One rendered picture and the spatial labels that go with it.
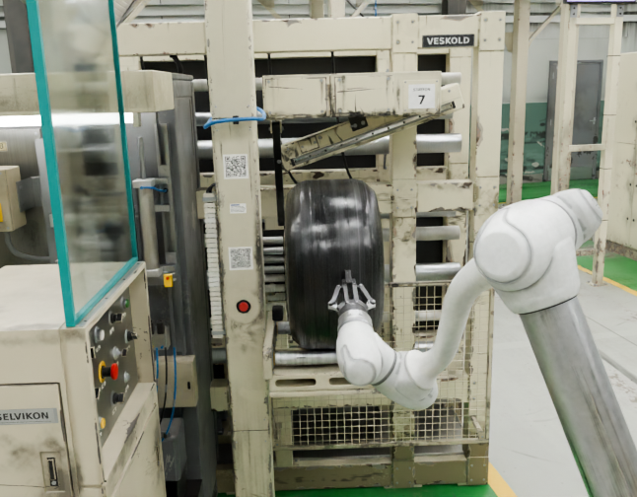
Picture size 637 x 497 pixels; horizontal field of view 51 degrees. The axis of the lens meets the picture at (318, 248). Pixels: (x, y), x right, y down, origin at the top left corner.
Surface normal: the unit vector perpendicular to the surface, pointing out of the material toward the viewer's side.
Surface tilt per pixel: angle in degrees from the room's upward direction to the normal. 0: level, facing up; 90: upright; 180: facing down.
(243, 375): 90
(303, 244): 64
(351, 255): 70
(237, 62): 90
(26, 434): 90
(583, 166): 90
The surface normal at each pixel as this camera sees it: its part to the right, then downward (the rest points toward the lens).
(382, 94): 0.03, 0.23
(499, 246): -0.63, 0.08
